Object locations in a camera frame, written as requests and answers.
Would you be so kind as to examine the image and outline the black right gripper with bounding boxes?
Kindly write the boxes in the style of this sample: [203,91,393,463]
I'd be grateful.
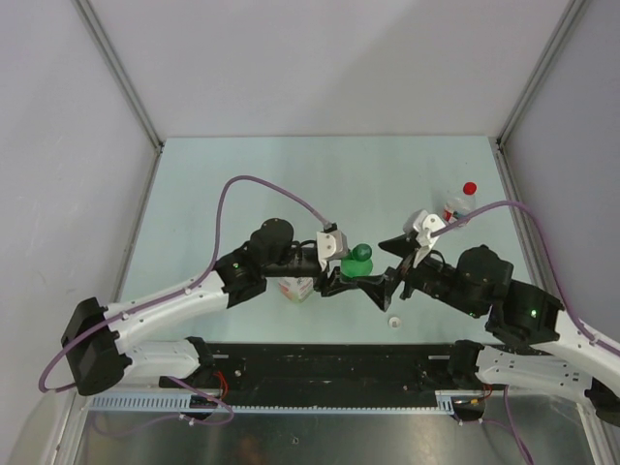
[352,232,483,318]

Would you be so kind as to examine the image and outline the green plastic bottle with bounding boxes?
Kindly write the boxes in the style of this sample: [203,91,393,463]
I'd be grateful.
[340,253,374,279]

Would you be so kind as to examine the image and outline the clear bottle with orange label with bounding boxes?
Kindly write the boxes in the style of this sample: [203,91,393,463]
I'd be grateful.
[278,277,314,303]

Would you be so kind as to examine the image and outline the clear bottle with red label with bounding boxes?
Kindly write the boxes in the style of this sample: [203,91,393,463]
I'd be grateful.
[442,192,477,224]

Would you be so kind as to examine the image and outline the red bottle cap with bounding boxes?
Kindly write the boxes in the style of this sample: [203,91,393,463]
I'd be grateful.
[463,182,478,196]

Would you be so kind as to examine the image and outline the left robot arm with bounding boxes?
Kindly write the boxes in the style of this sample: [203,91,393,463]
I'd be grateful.
[61,218,391,396]

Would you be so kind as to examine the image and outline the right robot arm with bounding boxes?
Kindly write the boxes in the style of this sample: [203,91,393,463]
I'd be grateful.
[356,234,619,426]

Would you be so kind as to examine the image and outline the white bottle cap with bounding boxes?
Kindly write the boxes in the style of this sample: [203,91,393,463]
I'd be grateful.
[388,316,402,328]

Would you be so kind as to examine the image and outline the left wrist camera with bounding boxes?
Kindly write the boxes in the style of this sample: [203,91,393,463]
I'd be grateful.
[316,223,350,270]

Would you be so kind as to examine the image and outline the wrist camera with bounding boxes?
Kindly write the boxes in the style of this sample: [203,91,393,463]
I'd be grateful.
[316,223,350,270]
[403,209,447,267]

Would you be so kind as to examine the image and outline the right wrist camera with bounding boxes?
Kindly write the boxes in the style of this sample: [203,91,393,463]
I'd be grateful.
[403,209,447,267]

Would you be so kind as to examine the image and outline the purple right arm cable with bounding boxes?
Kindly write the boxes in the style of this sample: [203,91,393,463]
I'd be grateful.
[430,201,620,355]

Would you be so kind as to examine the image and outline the grey slotted cable duct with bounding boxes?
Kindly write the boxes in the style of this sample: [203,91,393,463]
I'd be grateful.
[87,390,454,416]

